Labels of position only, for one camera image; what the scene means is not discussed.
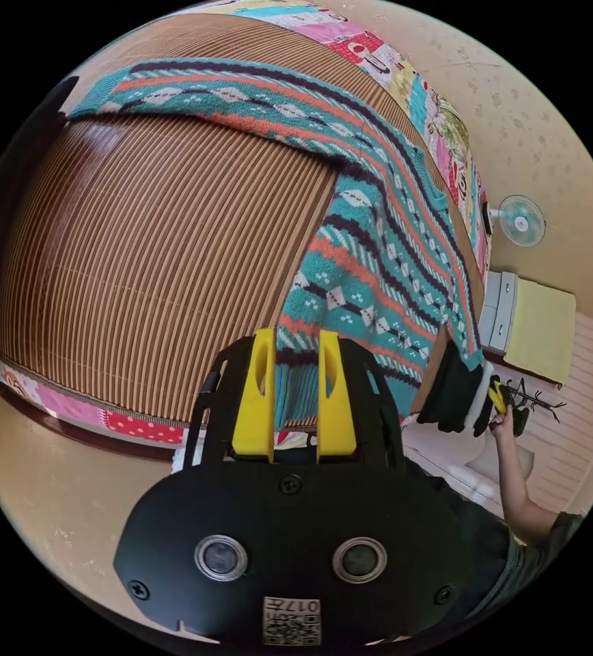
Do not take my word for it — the person's body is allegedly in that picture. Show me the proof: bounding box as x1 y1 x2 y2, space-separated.
402 458 586 644

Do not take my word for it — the bed with woven mat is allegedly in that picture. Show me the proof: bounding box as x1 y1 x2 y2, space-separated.
0 0 493 463

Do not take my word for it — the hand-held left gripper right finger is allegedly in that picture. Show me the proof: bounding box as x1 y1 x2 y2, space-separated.
317 329 358 458

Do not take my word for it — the green floral sweater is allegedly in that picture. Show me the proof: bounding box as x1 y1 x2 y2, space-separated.
64 56 488 433

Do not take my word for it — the person's right forearm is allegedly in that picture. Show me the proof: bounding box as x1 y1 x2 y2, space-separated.
497 440 560 546

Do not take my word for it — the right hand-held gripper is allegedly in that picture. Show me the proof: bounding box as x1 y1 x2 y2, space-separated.
486 378 531 437

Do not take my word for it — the person's right hand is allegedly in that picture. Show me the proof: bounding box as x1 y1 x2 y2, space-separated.
488 413 516 448

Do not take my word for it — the pile of clothes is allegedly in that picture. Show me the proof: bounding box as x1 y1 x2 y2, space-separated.
416 337 498 439

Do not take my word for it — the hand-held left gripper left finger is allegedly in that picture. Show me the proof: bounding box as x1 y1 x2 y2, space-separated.
232 327 276 458

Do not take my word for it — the white wall fan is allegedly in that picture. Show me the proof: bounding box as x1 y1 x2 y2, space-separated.
482 193 547 249

